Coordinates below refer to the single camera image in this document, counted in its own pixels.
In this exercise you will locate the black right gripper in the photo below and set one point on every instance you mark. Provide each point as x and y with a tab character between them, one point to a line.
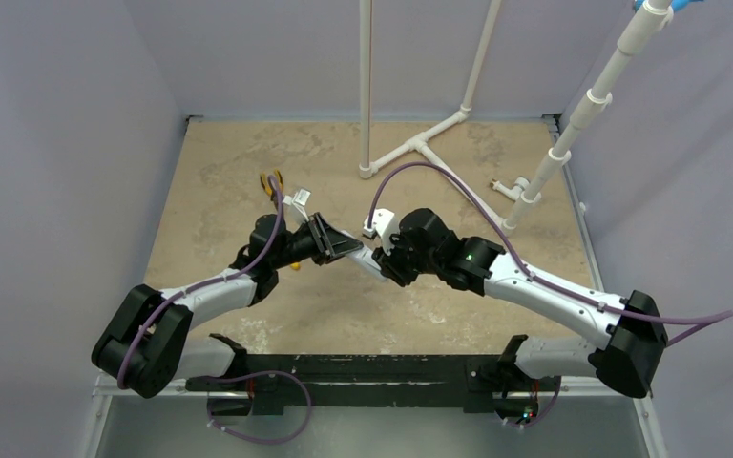
389	260

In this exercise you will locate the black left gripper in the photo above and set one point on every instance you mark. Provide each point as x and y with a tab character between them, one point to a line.
328	244

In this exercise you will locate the white remote control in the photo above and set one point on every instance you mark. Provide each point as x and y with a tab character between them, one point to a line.
363	258

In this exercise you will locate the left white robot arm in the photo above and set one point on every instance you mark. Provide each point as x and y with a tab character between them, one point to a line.
143	345

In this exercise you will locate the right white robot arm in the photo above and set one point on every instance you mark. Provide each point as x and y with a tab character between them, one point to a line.
617	340

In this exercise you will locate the white pipe fitting brass end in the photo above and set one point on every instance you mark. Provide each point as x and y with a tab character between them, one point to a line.
514	191

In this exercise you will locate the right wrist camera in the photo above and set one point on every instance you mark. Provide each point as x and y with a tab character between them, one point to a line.
382	224

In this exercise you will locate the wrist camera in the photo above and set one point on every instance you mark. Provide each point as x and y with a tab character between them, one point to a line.
295	205
382	224

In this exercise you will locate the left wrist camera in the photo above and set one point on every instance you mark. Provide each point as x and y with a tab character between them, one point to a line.
295	205

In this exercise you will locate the yellow handled pliers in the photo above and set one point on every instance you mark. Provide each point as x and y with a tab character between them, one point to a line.
272	184

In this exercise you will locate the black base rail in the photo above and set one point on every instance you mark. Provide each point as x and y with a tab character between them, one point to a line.
472	383

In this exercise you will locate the aluminium frame rail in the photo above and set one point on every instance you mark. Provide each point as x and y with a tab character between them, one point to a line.
213	199

